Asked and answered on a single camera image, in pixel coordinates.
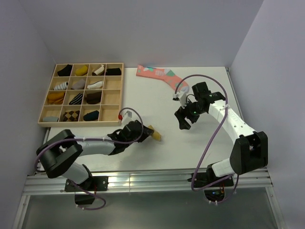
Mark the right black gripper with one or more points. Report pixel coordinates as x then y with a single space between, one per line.
181 114

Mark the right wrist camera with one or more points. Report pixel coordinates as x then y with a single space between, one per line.
181 97

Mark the rolled brown argyle sock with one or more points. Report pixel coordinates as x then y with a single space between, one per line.
71 116

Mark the rolled grey sock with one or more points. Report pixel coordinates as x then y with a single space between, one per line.
80 85

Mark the rolled brown white sock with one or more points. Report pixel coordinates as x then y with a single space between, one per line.
99 70

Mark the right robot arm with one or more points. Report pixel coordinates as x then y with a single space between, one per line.
250 150

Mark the rolled mustard yellow sock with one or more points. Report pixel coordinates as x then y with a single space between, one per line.
81 71

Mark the tan yellow sock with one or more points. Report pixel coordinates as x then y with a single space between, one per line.
155 135

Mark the wooden compartment tray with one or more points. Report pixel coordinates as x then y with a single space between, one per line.
109 107

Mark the rolled orange sock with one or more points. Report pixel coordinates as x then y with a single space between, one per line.
55 98

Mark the rolled navy sock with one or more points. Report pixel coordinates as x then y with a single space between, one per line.
91 116

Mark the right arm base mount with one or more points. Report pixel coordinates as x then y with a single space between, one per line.
205 178

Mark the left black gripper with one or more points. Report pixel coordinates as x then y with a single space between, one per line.
145 131

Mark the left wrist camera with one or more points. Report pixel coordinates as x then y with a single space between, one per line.
125 118

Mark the rolled light blue sock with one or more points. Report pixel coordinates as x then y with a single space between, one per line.
50 119

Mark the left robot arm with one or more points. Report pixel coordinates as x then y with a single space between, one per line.
58 155

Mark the rolled dark brown sock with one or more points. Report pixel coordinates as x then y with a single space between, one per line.
94 98

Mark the pink patterned sock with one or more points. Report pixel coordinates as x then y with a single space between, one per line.
166 75

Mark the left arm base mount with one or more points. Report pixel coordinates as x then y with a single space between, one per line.
89 187

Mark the rolled black white striped sock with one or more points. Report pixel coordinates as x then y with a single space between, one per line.
77 100

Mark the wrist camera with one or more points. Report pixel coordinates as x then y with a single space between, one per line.
181 97
125 118

